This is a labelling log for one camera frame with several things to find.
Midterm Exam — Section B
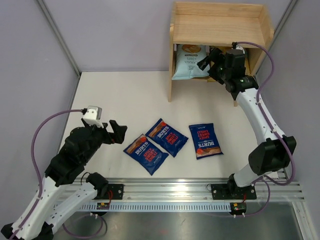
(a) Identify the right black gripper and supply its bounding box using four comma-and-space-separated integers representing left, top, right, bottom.
197, 47, 231, 85

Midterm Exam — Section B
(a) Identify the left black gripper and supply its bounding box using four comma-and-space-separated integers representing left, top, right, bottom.
81, 119, 127, 164

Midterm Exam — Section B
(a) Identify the light blue cassava chips bag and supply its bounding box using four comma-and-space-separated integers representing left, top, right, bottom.
172, 44, 210, 80

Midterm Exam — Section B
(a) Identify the blue burts chips bag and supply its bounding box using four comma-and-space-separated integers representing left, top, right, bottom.
188, 123, 223, 160
146, 118, 188, 157
123, 134, 169, 176

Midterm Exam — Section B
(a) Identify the large yellow kettle chips bag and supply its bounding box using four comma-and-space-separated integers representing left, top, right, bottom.
208, 46, 250, 85

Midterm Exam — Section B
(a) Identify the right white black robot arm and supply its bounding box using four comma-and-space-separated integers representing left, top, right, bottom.
197, 47, 297, 200

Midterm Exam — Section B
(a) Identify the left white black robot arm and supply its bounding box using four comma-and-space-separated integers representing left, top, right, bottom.
1, 120, 128, 240

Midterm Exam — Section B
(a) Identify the wooden two-tier shelf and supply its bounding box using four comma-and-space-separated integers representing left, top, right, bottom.
168, 1, 275, 108

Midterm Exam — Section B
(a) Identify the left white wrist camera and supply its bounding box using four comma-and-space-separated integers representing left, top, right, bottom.
82, 105, 104, 128

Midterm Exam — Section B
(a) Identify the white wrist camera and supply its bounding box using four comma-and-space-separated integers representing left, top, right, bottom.
82, 105, 104, 128
231, 42, 247, 57

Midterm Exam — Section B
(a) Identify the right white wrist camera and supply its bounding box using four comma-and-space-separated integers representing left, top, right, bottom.
231, 42, 247, 57

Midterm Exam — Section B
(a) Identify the aluminium mounting rail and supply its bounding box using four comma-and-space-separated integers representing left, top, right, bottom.
57, 177, 305, 203

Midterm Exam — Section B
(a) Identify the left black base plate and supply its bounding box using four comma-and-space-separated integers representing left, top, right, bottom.
92, 183, 124, 200

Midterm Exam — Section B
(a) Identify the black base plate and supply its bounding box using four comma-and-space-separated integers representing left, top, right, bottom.
210, 183, 257, 200
92, 183, 124, 200

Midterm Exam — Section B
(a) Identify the white slotted cable duct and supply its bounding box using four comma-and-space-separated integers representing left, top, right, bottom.
78, 202, 231, 213

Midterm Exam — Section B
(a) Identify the right aluminium frame post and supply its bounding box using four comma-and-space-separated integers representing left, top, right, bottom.
255, 0, 301, 85

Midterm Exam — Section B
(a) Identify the aluminium frame post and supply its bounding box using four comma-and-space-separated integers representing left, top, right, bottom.
34, 0, 82, 79
255, 0, 301, 85

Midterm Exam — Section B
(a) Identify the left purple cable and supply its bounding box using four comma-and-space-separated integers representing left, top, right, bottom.
9, 107, 109, 237

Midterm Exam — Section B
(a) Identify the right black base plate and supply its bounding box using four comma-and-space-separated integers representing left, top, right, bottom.
210, 183, 257, 200

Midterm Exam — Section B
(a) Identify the left aluminium frame post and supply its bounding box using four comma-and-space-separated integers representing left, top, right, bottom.
34, 0, 82, 79

